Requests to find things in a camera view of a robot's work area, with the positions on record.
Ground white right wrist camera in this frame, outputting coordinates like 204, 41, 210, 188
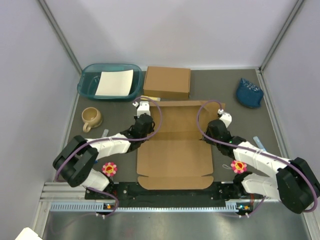
217, 109, 232, 128

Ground grey orange marker pen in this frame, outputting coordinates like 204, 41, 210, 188
101, 129, 109, 138

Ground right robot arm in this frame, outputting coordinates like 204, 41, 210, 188
203, 119, 320, 214

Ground pink flower toy left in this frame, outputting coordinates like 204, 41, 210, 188
101, 162, 118, 177

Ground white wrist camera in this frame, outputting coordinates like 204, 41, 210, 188
217, 109, 232, 128
132, 101, 151, 118

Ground teal plastic bin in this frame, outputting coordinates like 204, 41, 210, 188
77, 63, 144, 102

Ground dark blue crumpled bag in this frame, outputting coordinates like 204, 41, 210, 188
235, 77, 264, 109

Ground folded brown cardboard box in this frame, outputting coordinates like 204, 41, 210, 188
143, 66, 191, 100

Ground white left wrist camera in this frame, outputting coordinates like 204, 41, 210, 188
132, 101, 151, 118

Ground grey slotted cable duct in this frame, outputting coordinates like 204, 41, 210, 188
50, 202, 251, 213

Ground pink flower toy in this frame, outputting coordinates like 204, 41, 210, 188
101, 162, 118, 177
230, 160, 247, 174

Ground white paper sheet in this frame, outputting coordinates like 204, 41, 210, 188
95, 69, 134, 97

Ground pink flower toy right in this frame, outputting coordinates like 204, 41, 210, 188
230, 160, 247, 174

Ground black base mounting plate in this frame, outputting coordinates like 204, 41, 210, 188
84, 181, 266, 208

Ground brown cardboard box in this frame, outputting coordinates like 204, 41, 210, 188
136, 100, 225, 190
143, 66, 191, 100

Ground light blue pen right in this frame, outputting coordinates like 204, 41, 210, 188
253, 136, 266, 151

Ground beige ceramic mug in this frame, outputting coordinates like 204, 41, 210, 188
81, 107, 103, 133

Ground yellow white marker pen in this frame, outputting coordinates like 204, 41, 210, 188
140, 95, 161, 102

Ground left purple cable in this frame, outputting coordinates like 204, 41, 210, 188
53, 96, 163, 220

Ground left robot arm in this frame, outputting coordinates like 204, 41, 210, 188
52, 113, 155, 199

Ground white object bottom corner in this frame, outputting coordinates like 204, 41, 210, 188
15, 227, 43, 240

